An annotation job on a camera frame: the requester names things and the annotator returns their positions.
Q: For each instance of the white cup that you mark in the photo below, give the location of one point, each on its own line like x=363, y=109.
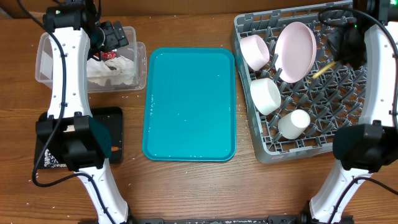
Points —
x=292, y=125

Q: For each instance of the small white bowl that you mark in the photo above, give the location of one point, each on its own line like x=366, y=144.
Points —
x=265, y=95

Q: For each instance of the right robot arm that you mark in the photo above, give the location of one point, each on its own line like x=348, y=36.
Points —
x=366, y=34

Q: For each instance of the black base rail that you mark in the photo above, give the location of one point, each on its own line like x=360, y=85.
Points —
x=273, y=219

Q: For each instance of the large white plate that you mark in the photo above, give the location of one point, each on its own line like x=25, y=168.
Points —
x=296, y=49

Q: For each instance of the red snack wrapper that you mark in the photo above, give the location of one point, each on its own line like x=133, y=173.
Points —
x=108, y=55

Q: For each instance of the black waste tray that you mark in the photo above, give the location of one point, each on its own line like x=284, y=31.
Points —
x=112, y=118

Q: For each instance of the clear plastic bin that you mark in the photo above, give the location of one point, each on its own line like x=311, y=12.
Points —
x=135, y=51

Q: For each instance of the white napkin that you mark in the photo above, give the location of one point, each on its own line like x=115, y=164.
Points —
x=119, y=70

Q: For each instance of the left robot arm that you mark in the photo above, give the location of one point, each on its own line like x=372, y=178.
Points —
x=70, y=132

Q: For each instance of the grey dishwasher rack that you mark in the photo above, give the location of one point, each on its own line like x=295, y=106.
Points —
x=335, y=100

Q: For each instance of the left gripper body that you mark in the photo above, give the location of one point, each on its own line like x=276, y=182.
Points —
x=111, y=41

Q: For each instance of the white bowl with rice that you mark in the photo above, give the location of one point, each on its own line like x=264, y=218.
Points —
x=254, y=51

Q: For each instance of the yellow plastic spoon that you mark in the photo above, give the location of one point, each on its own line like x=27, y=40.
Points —
x=324, y=69

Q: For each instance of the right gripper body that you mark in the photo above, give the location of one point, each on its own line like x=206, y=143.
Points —
x=346, y=46

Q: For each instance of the carrot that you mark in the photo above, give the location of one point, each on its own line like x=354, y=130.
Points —
x=114, y=148

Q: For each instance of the pile of rice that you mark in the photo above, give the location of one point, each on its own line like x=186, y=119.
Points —
x=50, y=161

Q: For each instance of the teal serving tray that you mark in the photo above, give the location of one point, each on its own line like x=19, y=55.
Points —
x=190, y=112

